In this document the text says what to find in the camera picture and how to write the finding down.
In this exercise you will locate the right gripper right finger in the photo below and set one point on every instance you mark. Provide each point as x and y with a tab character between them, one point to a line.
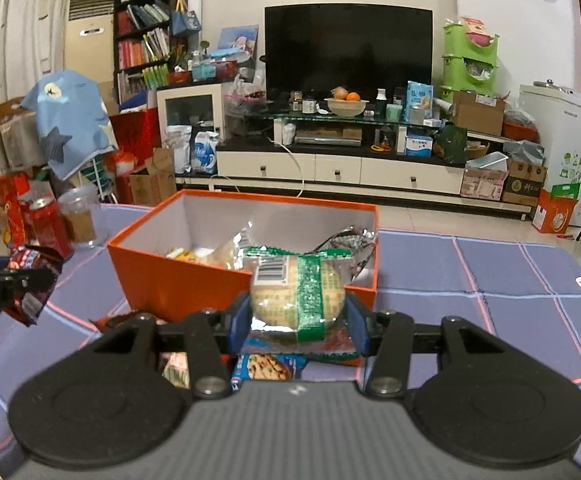
470	393

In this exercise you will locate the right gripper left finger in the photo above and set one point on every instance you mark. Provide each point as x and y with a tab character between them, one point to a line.
127	392

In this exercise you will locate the brown cookie snack bag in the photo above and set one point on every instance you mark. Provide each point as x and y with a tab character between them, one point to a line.
33	272

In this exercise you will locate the blue rainbow cookie bag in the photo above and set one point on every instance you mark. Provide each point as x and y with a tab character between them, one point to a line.
267	367

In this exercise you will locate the orange storage box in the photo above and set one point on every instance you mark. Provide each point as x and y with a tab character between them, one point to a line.
193	219

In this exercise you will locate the silver foil snack bag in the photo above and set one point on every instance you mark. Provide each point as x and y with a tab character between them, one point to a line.
355	245

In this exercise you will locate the green striped bread packet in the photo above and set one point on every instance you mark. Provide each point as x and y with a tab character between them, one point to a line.
297	297

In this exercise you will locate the clear bag of cookies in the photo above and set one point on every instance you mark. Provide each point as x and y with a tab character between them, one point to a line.
230	255

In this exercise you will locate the red soda can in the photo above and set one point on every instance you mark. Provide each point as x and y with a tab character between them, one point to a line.
49	226

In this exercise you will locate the clear plastic jar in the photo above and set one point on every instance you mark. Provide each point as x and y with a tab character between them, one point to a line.
80	209

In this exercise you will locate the blue plaid tablecloth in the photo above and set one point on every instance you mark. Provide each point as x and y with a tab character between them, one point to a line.
496	272

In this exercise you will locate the blue shark fabric cover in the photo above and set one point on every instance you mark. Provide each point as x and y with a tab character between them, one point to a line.
72	121

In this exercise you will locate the orange gift bag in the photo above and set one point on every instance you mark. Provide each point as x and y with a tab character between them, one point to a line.
555	207

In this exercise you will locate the white TV cabinet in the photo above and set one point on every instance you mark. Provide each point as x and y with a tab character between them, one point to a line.
378	177

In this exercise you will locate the standing air conditioner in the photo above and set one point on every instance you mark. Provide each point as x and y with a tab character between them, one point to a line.
89	35

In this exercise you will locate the white framed cabinet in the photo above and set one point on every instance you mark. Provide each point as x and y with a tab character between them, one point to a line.
199	106

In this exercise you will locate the large cardboard box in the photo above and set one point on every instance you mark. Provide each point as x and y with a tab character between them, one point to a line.
475	112

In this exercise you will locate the white small refrigerator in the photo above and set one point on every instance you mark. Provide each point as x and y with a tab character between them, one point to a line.
557	115

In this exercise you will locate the fruit bowl with oranges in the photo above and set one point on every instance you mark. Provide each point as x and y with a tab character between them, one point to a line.
345	103

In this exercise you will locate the green stacked storage bins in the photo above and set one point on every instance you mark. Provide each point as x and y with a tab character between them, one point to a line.
470	60

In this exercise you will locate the dark bookshelf with books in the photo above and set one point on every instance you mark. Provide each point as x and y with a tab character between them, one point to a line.
144	49

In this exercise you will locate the black television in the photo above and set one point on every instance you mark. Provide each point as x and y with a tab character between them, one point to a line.
316	47

